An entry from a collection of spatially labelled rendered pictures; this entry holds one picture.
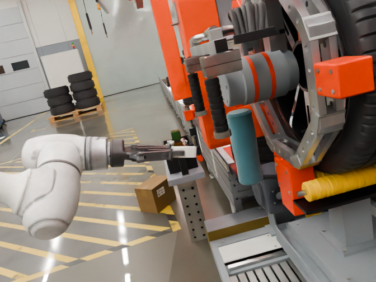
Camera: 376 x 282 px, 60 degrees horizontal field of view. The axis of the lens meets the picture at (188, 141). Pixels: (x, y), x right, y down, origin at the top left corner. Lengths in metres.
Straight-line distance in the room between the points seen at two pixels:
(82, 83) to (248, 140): 8.25
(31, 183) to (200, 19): 0.98
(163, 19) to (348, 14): 2.71
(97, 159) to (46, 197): 0.18
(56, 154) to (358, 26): 0.72
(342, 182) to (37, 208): 0.79
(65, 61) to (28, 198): 11.27
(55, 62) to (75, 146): 11.17
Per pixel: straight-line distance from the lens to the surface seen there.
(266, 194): 1.42
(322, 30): 0.78
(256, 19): 0.80
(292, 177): 1.05
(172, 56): 3.36
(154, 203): 2.19
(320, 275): 1.29
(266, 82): 0.94
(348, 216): 1.21
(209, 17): 1.46
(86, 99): 9.25
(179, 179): 1.46
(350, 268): 1.19
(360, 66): 0.71
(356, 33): 0.78
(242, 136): 1.10
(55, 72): 12.00
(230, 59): 0.78
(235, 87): 0.92
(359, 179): 1.05
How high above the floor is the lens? 0.97
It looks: 15 degrees down
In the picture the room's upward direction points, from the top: 13 degrees counter-clockwise
